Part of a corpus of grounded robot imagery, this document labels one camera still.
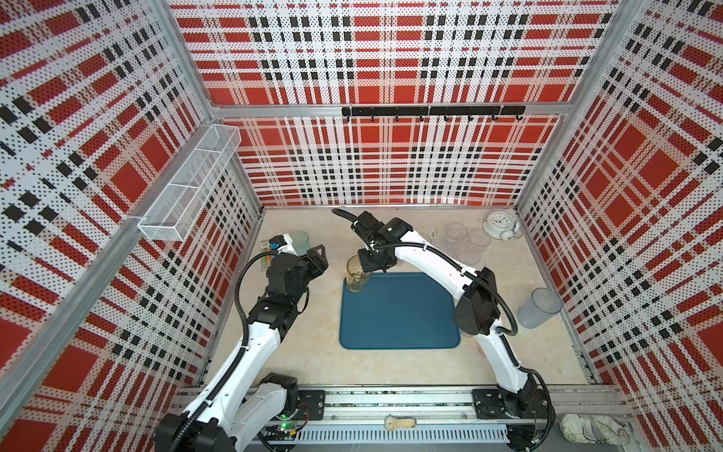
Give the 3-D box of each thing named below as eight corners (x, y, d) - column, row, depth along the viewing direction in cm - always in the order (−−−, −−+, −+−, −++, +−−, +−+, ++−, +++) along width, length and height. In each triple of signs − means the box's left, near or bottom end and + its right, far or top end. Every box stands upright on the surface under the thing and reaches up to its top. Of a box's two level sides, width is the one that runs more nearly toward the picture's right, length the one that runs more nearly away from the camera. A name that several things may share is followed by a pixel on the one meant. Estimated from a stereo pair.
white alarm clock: (487, 240, 111) (490, 234, 108) (480, 217, 119) (482, 211, 116) (519, 240, 111) (523, 234, 108) (509, 217, 119) (513, 211, 116)
